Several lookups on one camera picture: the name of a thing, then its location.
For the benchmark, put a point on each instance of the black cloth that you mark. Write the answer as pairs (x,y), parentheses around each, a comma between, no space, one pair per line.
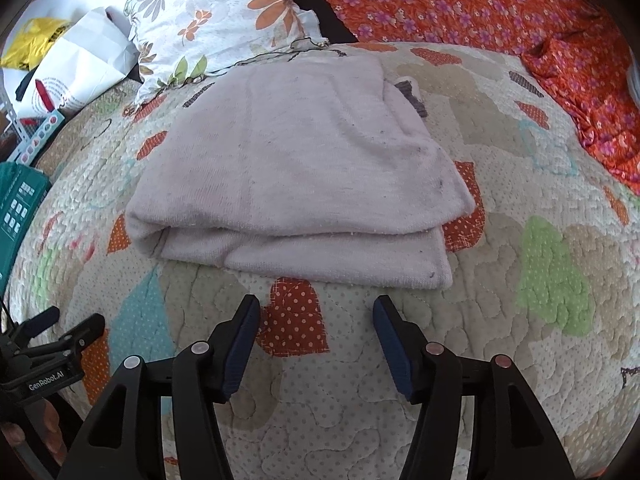
(320,10)

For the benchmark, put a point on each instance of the person's left hand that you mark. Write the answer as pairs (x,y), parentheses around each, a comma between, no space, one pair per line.
(51,427)

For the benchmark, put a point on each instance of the teal printed box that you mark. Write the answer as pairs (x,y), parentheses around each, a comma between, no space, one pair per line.
(20,205)

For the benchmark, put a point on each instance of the grey metal rack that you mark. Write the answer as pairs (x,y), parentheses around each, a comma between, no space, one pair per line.
(12,120)

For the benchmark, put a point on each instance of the white floral pillow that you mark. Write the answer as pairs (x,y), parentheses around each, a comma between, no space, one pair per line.
(220,15)

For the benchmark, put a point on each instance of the orange floral blanket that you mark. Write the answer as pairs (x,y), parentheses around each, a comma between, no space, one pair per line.
(475,5)

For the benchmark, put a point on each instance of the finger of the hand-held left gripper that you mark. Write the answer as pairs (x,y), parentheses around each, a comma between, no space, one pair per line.
(82,332)
(37,324)

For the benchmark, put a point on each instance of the colourful printed card strip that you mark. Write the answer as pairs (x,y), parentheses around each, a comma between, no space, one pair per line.
(42,135)

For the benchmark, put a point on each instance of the pale pink small garment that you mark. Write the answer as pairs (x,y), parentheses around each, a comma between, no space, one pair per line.
(300,160)

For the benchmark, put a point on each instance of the white plastic bag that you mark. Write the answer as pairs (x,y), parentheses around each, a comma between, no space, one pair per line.
(85,65)

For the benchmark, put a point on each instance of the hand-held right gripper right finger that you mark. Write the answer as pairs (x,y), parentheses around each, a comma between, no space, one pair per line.
(392,350)

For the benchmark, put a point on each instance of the yellow plastic bag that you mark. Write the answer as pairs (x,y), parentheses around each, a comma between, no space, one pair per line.
(30,42)

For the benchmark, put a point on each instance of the patchwork quilt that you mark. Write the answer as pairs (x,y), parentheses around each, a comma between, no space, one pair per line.
(500,260)

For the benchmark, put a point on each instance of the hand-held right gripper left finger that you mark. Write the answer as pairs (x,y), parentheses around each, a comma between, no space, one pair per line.
(240,345)

